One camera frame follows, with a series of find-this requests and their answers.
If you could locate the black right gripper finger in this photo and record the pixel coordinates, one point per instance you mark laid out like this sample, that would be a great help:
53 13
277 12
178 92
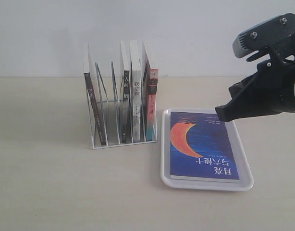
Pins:
239 86

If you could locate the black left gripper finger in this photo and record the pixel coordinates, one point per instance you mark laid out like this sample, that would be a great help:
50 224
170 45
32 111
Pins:
262 96

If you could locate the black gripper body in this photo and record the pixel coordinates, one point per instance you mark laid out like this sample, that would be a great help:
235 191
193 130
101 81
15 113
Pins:
281 61

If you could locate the blue moon cover book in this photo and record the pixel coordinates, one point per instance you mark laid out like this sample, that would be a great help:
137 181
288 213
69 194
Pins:
200 148

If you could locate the pink teal spine book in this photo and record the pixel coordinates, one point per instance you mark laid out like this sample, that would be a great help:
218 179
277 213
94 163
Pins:
150 83

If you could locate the grey white spine book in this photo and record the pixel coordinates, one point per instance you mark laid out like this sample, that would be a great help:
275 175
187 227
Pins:
136 89

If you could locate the black spine book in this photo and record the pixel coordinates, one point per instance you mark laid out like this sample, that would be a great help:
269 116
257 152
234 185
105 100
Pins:
124 92

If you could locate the clear acrylic book rack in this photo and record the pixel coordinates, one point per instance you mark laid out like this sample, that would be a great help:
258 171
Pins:
110 101

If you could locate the dark brown spine book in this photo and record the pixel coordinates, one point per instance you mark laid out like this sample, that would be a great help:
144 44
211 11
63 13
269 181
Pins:
92 90

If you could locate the white plastic tray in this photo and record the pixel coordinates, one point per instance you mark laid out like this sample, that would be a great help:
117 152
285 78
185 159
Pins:
246 181

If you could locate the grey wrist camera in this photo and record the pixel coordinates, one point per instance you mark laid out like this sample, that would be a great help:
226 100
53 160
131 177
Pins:
267 33

